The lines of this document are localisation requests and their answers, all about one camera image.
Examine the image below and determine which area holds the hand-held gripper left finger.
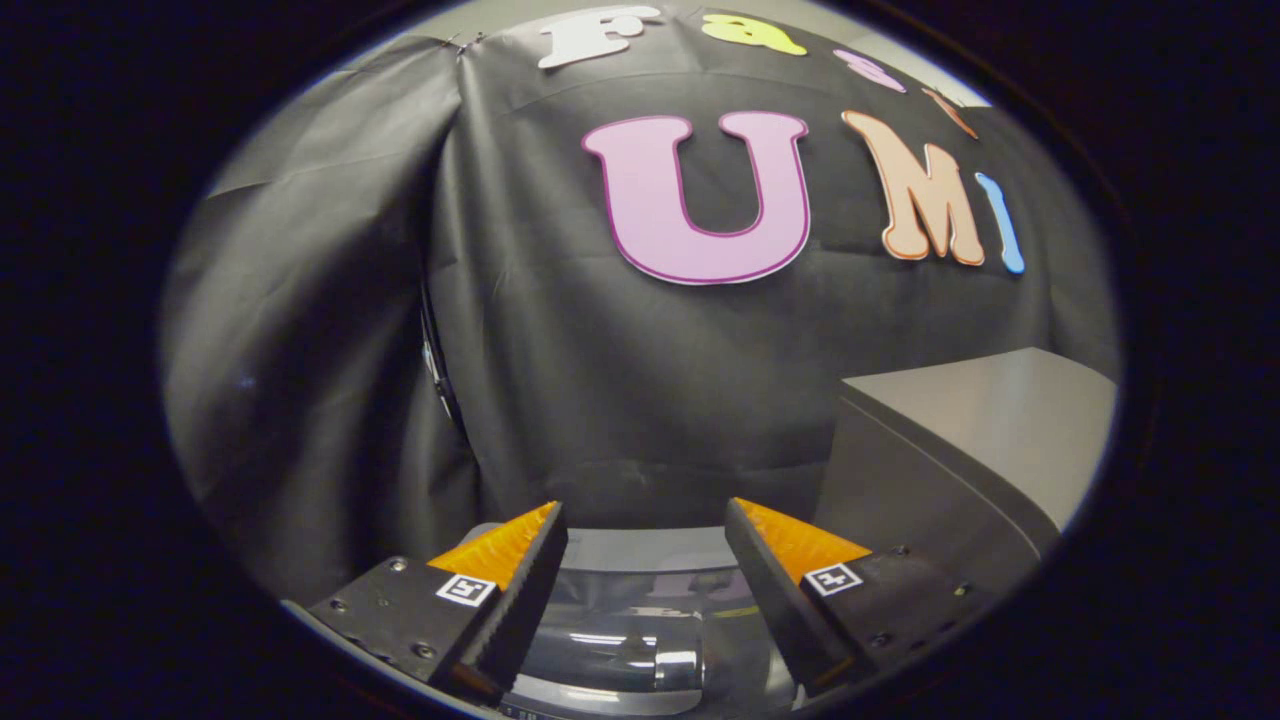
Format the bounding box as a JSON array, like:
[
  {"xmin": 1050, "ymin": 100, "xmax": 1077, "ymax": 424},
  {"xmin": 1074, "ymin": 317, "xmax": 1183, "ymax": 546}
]
[{"xmin": 310, "ymin": 502, "xmax": 568, "ymax": 701}]

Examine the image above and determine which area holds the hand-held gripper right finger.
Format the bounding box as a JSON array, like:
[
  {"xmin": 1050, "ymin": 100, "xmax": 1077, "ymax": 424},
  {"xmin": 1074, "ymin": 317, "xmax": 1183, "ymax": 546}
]
[{"xmin": 725, "ymin": 497, "xmax": 1001, "ymax": 693}]

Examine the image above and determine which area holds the dark washing machine lid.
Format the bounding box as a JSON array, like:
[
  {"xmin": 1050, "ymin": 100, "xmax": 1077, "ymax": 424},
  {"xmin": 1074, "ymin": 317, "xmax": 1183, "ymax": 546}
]
[{"xmin": 500, "ymin": 568, "xmax": 796, "ymax": 717}]

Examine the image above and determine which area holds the grey washing machine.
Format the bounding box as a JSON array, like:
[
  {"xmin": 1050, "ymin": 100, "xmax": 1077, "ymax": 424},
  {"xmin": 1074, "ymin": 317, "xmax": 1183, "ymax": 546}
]
[{"xmin": 460, "ymin": 522, "xmax": 831, "ymax": 720}]

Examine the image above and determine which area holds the black backdrop cloth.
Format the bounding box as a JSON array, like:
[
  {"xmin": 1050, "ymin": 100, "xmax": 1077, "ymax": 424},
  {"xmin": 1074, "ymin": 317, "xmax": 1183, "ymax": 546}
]
[{"xmin": 160, "ymin": 8, "xmax": 1119, "ymax": 606}]

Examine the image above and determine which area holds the black cable behind cloth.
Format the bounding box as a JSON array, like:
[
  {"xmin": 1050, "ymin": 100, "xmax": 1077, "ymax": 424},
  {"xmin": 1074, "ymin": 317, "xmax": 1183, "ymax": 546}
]
[{"xmin": 418, "ymin": 280, "xmax": 473, "ymax": 443}]

